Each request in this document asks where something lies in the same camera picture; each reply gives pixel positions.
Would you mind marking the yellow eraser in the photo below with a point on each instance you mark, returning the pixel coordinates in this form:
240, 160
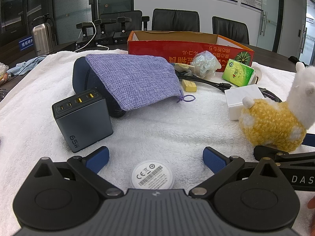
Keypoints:
189, 86

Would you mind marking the grey multi-port charger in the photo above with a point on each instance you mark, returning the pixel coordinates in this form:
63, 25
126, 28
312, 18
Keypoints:
83, 125

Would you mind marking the stainless steel thermos jug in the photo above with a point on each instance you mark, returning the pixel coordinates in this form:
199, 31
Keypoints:
42, 38

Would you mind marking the yellow and white alpaca plush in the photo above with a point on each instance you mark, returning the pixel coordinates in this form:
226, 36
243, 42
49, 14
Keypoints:
270, 120

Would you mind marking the green tissue packet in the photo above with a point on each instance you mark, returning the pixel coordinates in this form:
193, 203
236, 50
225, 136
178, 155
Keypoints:
237, 72

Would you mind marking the cream round object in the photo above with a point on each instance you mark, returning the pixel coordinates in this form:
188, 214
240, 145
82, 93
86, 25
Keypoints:
258, 72

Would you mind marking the dark blue case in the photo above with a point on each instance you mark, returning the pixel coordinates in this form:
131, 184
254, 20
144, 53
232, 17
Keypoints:
80, 76

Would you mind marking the black camera on stand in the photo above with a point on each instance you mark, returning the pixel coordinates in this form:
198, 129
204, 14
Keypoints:
85, 29
145, 22
123, 28
104, 30

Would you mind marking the clear snack packet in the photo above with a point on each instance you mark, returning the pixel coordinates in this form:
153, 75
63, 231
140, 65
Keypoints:
3, 72

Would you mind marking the white charger block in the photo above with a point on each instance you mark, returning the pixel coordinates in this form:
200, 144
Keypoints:
235, 98

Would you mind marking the person's right hand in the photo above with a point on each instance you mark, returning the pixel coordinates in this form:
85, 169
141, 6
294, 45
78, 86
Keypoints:
312, 202

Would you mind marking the crinkled clear plastic bag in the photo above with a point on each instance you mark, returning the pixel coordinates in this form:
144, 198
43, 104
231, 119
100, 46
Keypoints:
205, 62

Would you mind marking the black cloth item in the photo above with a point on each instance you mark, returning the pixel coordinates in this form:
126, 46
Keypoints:
296, 60

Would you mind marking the light blue cloth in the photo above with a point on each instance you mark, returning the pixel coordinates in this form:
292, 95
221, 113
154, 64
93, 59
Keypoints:
23, 66

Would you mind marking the blue desk nameplate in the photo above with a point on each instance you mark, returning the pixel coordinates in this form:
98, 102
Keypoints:
27, 44

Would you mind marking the dark wooden desktop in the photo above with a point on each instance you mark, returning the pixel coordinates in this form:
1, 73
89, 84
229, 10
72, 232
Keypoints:
270, 54

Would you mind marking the red cardboard box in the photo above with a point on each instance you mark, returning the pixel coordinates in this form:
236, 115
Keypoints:
157, 48

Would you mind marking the round white disc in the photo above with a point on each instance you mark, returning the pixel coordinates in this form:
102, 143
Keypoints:
152, 174

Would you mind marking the white towel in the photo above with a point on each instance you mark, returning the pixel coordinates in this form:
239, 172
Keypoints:
160, 127

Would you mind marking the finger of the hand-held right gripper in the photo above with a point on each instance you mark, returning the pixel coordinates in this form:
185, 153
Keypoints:
265, 150
310, 140

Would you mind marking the clear yellowish wrapper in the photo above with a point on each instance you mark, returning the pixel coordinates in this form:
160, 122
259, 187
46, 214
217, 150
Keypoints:
183, 68

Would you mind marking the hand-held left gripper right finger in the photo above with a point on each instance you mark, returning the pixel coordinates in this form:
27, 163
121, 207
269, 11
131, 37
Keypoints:
214, 161

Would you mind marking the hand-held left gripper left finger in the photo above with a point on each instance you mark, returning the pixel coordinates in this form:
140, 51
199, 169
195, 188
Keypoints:
98, 159

